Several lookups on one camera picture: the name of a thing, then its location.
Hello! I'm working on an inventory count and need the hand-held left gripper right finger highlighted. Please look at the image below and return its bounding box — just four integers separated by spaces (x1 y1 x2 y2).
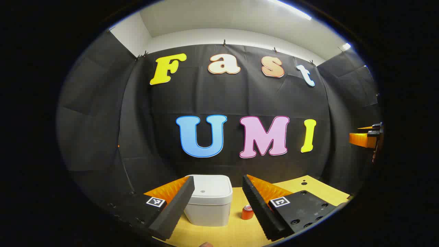
242 174 340 242

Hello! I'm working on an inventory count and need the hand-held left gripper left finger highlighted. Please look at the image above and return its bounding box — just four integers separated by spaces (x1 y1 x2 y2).
103 176 195 241

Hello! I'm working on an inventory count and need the red pop can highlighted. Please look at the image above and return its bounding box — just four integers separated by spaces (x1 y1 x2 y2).
241 205 255 221

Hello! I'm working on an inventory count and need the white desktop garbage bin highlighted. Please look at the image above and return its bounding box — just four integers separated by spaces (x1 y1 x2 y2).
183 174 234 227

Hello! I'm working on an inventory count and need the wooden desktop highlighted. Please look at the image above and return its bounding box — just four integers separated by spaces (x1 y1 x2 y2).
153 175 351 247

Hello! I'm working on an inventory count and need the black backdrop cloth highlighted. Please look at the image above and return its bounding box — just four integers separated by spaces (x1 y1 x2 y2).
57 29 383 206

